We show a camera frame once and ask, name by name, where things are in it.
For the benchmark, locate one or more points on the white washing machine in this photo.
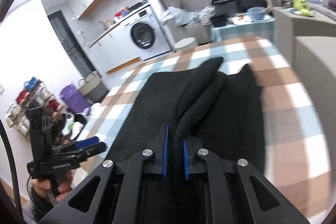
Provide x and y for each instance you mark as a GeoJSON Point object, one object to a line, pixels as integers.
{"type": "Point", "coordinates": [146, 36]}

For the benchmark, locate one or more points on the white round stool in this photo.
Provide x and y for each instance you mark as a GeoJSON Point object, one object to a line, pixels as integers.
{"type": "Point", "coordinates": [185, 44]}

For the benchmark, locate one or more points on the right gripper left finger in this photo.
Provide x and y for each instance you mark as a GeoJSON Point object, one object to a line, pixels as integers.
{"type": "Point", "coordinates": [159, 145]}

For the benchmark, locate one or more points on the light blue clothes pile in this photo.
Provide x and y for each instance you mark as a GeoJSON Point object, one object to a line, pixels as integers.
{"type": "Point", "coordinates": [182, 17]}

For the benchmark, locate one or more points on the black knit sweater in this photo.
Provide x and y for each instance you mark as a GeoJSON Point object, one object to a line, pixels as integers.
{"type": "Point", "coordinates": [223, 111]}

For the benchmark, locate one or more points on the yellow green toy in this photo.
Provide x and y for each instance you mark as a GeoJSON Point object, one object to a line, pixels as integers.
{"type": "Point", "coordinates": [302, 8]}

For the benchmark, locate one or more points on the purple bag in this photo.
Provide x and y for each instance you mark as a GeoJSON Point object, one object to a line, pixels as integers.
{"type": "Point", "coordinates": [75, 101]}

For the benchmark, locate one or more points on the checkered bed blanket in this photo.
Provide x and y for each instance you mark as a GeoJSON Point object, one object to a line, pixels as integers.
{"type": "Point", "coordinates": [297, 156]}

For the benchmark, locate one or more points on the shoe rack with shoes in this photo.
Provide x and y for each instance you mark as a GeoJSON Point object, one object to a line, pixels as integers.
{"type": "Point", "coordinates": [34, 93]}

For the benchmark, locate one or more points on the woven laundry basket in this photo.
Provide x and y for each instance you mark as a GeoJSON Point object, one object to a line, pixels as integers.
{"type": "Point", "coordinates": [93, 88]}

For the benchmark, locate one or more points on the blue bowl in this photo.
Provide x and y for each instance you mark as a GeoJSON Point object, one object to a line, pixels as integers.
{"type": "Point", "coordinates": [257, 13]}

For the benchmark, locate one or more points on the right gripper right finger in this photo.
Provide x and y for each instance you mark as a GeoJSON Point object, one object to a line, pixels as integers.
{"type": "Point", "coordinates": [192, 164]}

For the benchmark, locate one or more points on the person left hand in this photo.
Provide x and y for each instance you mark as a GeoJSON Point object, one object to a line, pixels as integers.
{"type": "Point", "coordinates": [42, 186]}

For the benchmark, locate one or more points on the teal side table cloth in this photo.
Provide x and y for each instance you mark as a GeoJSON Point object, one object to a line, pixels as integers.
{"type": "Point", "coordinates": [265, 29]}

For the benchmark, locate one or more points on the green white plastic bag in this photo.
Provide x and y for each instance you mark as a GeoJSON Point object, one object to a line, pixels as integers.
{"type": "Point", "coordinates": [73, 125]}

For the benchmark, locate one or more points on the grey bed frame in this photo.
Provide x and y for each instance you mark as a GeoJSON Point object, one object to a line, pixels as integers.
{"type": "Point", "coordinates": [308, 44]}

